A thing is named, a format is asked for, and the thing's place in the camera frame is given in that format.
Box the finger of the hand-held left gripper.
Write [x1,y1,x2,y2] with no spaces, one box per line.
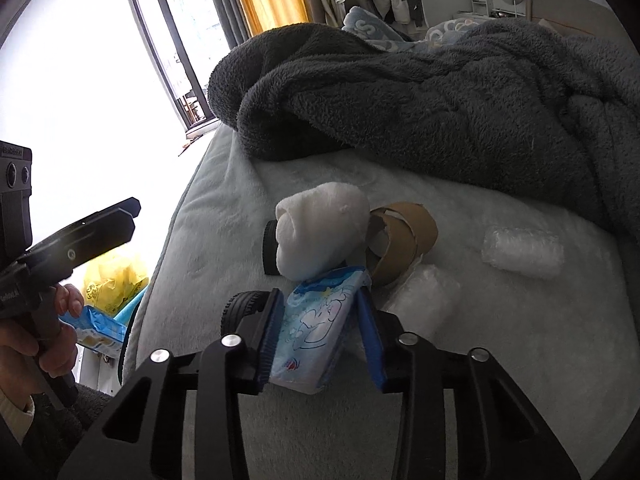
[27,197,142,277]

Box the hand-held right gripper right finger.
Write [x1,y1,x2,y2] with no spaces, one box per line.
[356,287,583,480]

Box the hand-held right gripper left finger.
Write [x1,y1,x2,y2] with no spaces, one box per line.
[57,287,287,480]

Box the blue printed tissue packet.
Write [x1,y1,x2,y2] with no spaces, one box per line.
[270,266,374,395]

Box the brown cardboard tube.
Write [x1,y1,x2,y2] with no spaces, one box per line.
[365,202,440,288]

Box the person's left hand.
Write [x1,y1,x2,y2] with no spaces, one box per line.
[0,282,85,379]

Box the black toy wheel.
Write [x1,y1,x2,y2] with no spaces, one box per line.
[262,220,281,277]
[220,290,273,342]

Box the yellow plastic bag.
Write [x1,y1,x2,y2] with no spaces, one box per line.
[82,252,151,322]

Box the clear bubble wrap piece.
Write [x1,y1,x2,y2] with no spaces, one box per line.
[384,265,462,347]
[481,226,561,281]

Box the blue snack packet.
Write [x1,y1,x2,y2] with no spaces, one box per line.
[60,305,129,357]

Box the white fluffy sock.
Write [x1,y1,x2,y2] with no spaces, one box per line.
[274,182,371,281]

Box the bed with pale cover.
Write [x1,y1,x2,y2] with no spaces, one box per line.
[120,120,640,480]

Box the grey fluffy cloth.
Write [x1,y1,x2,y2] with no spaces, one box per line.
[65,384,118,433]

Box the dark grey fleece blanket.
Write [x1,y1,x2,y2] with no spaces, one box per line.
[206,20,640,257]

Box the blue printed blanket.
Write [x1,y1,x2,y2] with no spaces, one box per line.
[342,6,501,53]

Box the beige headboard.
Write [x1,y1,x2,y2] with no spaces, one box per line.
[530,0,640,41]

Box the black balcony door frame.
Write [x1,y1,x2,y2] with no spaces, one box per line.
[122,0,212,135]

